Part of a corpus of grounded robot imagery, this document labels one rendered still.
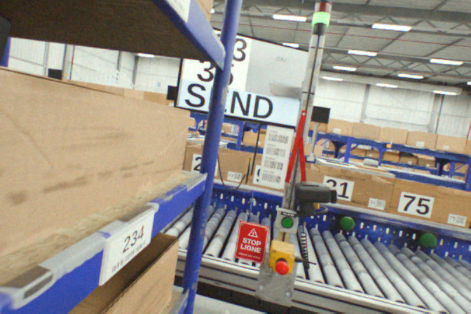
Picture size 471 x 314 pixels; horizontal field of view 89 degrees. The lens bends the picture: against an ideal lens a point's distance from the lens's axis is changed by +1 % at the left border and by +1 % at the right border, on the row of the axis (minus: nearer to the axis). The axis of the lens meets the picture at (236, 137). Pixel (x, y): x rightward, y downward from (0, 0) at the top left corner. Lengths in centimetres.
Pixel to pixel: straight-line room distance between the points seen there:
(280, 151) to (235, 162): 66
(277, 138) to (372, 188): 85
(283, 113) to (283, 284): 58
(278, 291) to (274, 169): 41
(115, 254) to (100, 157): 7
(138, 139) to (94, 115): 7
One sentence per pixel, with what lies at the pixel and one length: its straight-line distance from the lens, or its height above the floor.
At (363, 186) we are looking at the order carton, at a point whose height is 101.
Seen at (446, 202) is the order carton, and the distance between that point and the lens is 170.
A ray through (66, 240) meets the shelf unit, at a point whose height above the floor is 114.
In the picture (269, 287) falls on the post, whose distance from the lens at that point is 95.
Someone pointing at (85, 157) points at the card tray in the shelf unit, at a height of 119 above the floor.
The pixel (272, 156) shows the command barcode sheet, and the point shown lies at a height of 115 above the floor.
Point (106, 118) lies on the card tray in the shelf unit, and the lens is 22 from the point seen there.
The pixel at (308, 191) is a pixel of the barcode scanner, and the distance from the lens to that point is 77.
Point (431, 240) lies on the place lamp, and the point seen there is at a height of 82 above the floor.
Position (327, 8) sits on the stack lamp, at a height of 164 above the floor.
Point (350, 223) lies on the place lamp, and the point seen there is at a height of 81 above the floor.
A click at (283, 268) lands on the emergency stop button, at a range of 80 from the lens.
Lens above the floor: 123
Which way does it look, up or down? 3 degrees down
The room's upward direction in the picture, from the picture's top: 9 degrees clockwise
